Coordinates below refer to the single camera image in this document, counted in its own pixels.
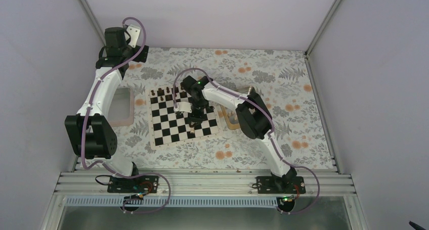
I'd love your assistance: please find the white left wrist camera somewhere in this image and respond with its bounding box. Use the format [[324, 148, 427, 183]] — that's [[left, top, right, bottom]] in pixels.
[[125, 24, 141, 48]]

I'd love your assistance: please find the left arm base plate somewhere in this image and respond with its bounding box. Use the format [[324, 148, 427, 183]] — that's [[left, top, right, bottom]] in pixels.
[[107, 175, 159, 194]]

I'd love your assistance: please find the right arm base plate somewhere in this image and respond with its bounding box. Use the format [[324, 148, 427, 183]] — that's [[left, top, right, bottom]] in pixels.
[[251, 176, 306, 194]]

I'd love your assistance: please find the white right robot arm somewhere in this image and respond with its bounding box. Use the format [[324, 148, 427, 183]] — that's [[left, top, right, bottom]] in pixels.
[[175, 76, 297, 193]]

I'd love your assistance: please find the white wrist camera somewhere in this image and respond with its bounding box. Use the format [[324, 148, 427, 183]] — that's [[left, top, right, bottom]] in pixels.
[[125, 24, 141, 48], [174, 102, 192, 113]]

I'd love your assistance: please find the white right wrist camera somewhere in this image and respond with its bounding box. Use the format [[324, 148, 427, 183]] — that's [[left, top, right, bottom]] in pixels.
[[174, 102, 192, 113]]

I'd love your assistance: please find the gold metal tin tray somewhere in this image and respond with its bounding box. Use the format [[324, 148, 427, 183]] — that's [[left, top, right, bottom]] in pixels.
[[221, 86, 256, 130]]

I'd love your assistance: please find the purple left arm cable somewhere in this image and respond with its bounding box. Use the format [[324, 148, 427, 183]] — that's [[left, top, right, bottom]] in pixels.
[[80, 17, 171, 214]]

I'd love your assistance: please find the pink tin lid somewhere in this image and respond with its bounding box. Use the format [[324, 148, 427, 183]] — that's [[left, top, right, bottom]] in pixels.
[[107, 87, 135, 127]]

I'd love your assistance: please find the aluminium rail frame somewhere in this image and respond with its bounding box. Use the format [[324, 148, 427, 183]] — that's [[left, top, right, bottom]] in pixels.
[[54, 169, 357, 197]]

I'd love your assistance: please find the floral patterned table mat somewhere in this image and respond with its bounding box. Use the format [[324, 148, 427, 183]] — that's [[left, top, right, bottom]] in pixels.
[[115, 48, 334, 170]]

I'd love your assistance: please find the black white chessboard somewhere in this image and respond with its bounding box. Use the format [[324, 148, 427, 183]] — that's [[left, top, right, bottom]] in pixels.
[[146, 86, 224, 150]]

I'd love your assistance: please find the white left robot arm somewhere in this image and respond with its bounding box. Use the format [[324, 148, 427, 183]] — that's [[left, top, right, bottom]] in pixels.
[[64, 25, 148, 192]]

